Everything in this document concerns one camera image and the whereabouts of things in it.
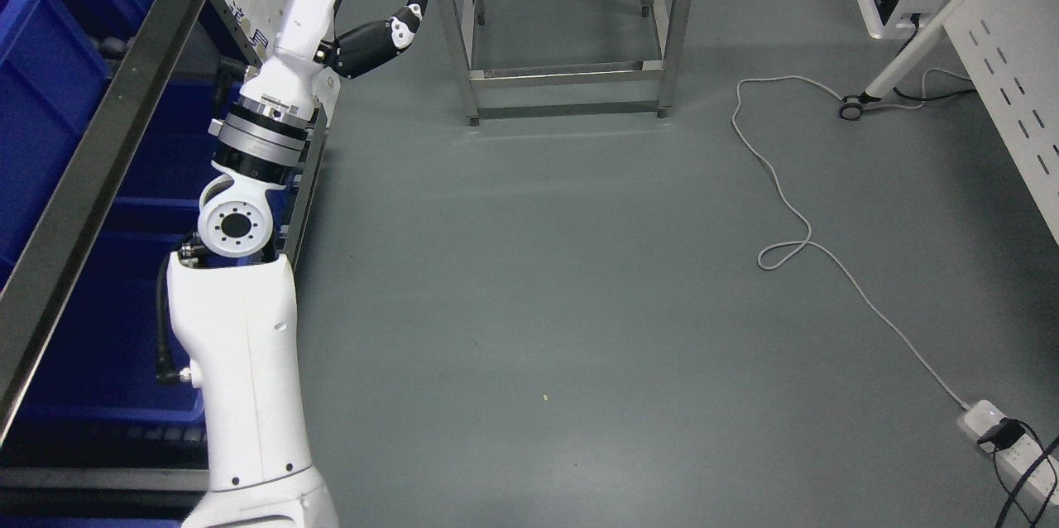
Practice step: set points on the blue bin near arm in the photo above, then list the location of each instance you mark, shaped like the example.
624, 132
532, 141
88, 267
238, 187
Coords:
99, 365

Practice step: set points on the white power strip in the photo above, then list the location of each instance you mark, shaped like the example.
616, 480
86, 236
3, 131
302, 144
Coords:
1013, 448

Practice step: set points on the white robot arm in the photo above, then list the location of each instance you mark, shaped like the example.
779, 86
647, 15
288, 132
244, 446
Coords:
238, 326

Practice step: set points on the white perforated desk panel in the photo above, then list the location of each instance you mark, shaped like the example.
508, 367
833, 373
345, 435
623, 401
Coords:
1010, 50

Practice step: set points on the white desk leg with caster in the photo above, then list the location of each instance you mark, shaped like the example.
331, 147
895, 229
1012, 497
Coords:
922, 39

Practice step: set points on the stainless steel table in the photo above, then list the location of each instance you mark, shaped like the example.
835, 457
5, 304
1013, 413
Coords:
462, 18

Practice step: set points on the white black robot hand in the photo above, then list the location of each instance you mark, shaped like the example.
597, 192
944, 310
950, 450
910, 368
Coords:
302, 51

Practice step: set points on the blue bin large left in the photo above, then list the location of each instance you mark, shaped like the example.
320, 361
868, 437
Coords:
52, 78

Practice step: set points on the metal shelf rack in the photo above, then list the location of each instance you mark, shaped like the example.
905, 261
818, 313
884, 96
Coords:
44, 278

